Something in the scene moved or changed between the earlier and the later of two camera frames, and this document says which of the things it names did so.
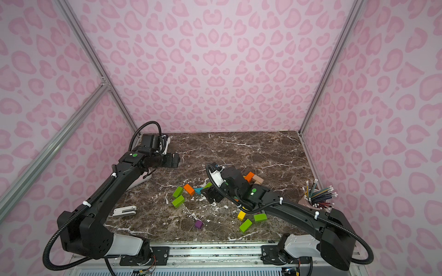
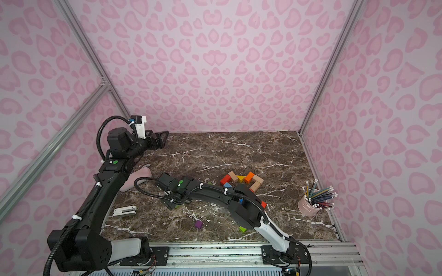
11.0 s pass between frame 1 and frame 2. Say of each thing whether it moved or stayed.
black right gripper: moved
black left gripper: moved
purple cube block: stayed
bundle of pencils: stayed
